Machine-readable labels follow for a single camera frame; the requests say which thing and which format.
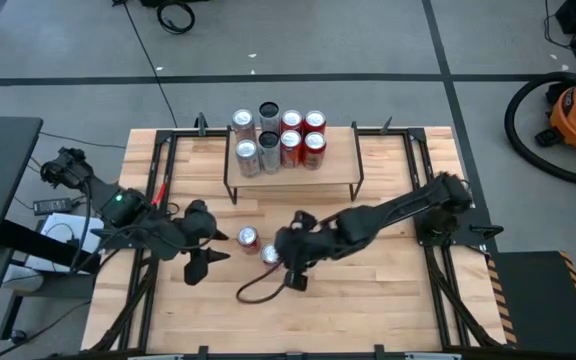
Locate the black table clamp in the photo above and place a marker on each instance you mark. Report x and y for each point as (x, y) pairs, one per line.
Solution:
(203, 352)
(385, 127)
(201, 125)
(379, 351)

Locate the black floor equipment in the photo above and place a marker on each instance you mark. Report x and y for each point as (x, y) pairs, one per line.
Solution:
(168, 2)

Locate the black power adapter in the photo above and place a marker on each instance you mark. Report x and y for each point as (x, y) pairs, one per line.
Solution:
(53, 205)

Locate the white box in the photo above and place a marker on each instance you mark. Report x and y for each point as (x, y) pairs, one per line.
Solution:
(58, 225)

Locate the black metal table frame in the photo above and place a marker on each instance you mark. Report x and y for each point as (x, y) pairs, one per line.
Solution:
(188, 133)

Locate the red soda can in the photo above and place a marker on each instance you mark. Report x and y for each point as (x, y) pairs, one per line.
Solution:
(292, 118)

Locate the black mat with hazard stripes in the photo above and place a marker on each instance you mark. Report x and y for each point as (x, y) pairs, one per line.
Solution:
(543, 300)

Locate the tall grey black-lidded can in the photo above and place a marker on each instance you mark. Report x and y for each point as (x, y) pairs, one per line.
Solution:
(269, 140)
(269, 109)

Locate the red Coca-Cola Zero can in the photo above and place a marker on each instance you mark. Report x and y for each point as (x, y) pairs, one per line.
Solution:
(315, 141)
(315, 119)

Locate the orange-red Fanta can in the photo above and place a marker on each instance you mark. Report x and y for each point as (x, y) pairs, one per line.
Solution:
(291, 140)

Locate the wooden shelf with black legs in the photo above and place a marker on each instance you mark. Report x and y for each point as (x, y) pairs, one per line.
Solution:
(338, 165)

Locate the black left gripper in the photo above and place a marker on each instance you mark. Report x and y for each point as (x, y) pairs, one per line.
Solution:
(173, 240)

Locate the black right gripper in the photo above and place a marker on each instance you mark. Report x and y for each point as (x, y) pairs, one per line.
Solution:
(300, 247)

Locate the white plastic bar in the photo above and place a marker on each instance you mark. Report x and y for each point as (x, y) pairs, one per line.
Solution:
(433, 357)
(155, 357)

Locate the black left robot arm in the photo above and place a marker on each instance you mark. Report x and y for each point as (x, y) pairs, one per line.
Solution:
(128, 212)

